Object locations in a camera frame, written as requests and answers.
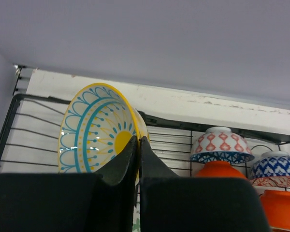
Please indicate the blue patterned bowl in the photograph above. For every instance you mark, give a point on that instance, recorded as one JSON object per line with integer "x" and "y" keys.
{"x": 221, "y": 144}

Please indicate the black wire dish rack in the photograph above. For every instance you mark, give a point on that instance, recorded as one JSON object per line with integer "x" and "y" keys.
{"x": 28, "y": 141}

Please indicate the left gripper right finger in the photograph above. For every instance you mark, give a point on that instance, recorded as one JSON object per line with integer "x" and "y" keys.
{"x": 170, "y": 203}

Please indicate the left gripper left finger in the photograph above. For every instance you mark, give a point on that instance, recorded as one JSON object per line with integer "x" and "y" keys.
{"x": 94, "y": 202}

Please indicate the orange bowl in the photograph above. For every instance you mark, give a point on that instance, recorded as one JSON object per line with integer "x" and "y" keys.
{"x": 276, "y": 205}
{"x": 219, "y": 169}

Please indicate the right orange bowl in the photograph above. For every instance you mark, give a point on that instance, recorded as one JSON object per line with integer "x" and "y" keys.
{"x": 276, "y": 205}

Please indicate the yellow teal patterned bowl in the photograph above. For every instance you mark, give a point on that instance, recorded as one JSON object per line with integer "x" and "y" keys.
{"x": 96, "y": 126}

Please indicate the red patterned bowl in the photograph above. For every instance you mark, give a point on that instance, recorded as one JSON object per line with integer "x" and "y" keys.
{"x": 272, "y": 170}

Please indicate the left orange bowl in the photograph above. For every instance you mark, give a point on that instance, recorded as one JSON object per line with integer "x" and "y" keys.
{"x": 219, "y": 169}

